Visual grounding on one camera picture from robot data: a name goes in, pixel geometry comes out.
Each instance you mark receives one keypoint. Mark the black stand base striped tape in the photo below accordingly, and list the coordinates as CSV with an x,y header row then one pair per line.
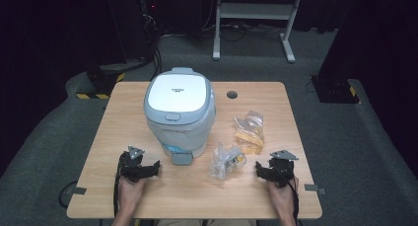
x,y
102,83
335,89

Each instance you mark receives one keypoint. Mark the person's left hand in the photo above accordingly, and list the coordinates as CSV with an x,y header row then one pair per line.
x,y
131,194

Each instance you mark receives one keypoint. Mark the clear crumpled plastic bag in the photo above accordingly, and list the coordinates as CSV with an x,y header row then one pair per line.
x,y
225,162

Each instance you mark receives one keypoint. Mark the grey table edge clip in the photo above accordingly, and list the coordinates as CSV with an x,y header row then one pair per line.
x,y
78,190
314,188

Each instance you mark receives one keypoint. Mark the yellow zip plastic bag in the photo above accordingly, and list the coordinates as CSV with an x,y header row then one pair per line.
x,y
250,134

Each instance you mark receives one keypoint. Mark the white metal stand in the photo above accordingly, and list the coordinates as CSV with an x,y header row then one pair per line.
x,y
253,12

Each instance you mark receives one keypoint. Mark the white grey pedal trash can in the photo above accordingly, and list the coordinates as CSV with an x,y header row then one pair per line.
x,y
179,114

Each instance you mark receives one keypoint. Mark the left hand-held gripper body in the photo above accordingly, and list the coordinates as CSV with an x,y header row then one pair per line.
x,y
131,168

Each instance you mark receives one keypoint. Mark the person's right hand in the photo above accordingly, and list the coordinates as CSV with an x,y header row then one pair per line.
x,y
281,199

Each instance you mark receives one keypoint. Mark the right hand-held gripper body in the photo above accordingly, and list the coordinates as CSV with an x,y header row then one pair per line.
x,y
282,170

